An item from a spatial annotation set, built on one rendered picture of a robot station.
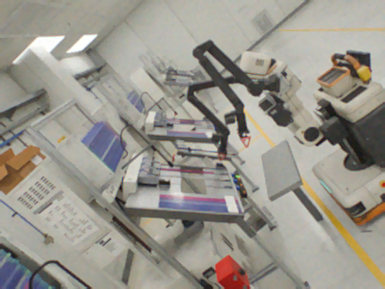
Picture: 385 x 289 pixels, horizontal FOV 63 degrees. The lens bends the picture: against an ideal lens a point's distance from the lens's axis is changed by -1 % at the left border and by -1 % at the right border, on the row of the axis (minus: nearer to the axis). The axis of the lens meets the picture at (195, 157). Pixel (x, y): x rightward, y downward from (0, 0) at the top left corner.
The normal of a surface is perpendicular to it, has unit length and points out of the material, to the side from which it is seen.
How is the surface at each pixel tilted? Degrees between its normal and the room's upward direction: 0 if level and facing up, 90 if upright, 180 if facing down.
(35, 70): 90
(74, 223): 91
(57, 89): 90
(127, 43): 90
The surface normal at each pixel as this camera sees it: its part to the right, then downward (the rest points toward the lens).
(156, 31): 0.05, 0.37
